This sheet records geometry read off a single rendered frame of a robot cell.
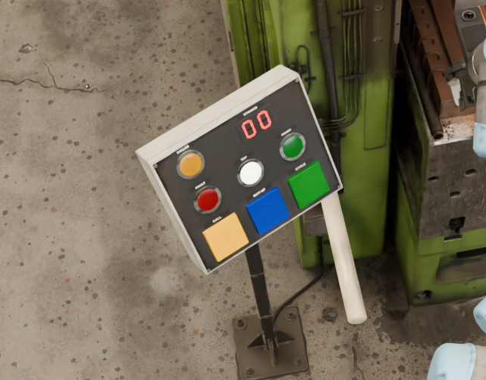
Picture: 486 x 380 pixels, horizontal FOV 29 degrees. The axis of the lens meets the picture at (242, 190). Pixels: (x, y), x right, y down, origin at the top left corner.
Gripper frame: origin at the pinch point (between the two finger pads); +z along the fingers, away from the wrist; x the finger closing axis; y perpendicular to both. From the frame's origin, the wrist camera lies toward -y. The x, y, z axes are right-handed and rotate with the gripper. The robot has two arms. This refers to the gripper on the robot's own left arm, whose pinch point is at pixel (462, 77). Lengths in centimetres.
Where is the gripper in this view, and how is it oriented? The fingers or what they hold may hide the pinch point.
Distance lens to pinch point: 176.8
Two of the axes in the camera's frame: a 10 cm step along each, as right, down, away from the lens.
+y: 1.8, 9.8, -0.7
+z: 0.3, 0.6, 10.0
